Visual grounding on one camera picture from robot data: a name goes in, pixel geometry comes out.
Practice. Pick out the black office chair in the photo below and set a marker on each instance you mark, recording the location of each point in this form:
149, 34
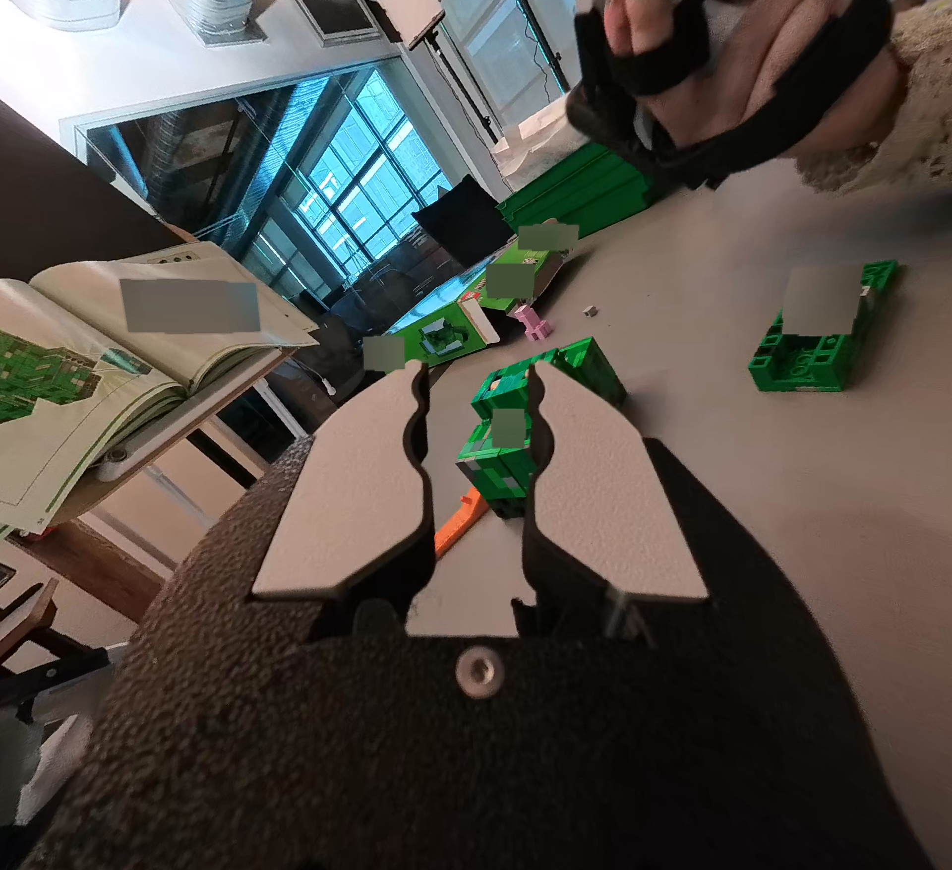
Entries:
461, 223

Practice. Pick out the green lego set box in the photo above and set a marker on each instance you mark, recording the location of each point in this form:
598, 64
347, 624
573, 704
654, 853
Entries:
428, 323

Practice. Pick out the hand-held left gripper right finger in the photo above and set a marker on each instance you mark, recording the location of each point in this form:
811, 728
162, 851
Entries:
610, 505

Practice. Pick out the framed wall vent grille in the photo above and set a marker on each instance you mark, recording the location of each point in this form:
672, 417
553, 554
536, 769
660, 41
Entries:
331, 11

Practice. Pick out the lego instruction booklet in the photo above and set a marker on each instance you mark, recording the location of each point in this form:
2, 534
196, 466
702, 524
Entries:
111, 379

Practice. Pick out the pink lego pig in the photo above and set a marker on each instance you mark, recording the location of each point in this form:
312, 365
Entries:
534, 323

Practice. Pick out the hollow green lego head block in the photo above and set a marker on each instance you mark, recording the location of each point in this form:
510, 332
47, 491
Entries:
796, 364

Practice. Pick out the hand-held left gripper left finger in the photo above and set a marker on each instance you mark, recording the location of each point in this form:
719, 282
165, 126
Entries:
349, 498

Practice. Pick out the orange brick separator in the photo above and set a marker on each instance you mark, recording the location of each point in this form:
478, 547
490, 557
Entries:
461, 524

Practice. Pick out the white crumpled paper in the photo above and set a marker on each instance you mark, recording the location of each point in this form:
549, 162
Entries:
535, 137

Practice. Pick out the black panel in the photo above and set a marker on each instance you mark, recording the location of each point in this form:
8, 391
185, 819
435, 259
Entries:
74, 200

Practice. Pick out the green lego legs assembly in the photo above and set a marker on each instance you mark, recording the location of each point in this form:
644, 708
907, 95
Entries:
580, 371

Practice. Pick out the person's right hand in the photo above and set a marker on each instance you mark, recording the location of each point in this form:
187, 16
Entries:
744, 66

